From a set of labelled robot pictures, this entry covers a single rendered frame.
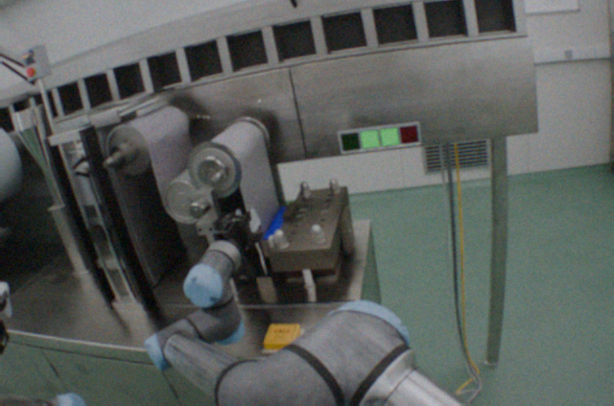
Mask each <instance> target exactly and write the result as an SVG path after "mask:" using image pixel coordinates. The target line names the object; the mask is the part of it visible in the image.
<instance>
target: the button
mask: <svg viewBox="0 0 614 406"><path fill-rule="evenodd" d="M300 333H301V329H300V326H299V324H271V327H270V329H269V332H268V334H267V336H266V339H265V341H264V347H265V349H266V350H279V349H281V348H282V347H284V346H286V345H287V344H289V343H290V342H291V341H293V340H294V339H296V338H297V337H299V336H300Z"/></svg>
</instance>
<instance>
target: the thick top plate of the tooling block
mask: <svg viewBox="0 0 614 406"><path fill-rule="evenodd" d="M340 189H341V192H340V193H337V194H330V193H329V191H330V190H329V188H322V189H314V190H311V193H312V195H311V196H308V197H300V191H299V193H298V195H297V196H296V198H295V202H297V205H298V208H297V210H296V212H295V216H294V217H293V219H292V220H291V221H288V222H283V224H282V226H281V228H280V230H282V231H283V232H284V235H285V236H286V237H287V241H288V243H289V246H288V247H287V248H285V249H281V250H278V249H276V248H270V249H269V251H268V254H269V258H270V261H271V264H272V270H273V271H274V272H285V271H303V270H318V269H332V268H334V267H335V263H336V259H337V255H338V251H339V247H340V243H341V240H342V232H341V227H340V218H341V214H342V208H343V207H344V206H345V205H349V204H350V200H349V195H348V189H347V186H340ZM314 225H319V226H320V227H321V229H322V231H323V233H324V237H325V239H326V241H325V242H324V243H322V244H319V245H314V244H312V238H311V235H312V231H311V229H312V227H313V226H314Z"/></svg>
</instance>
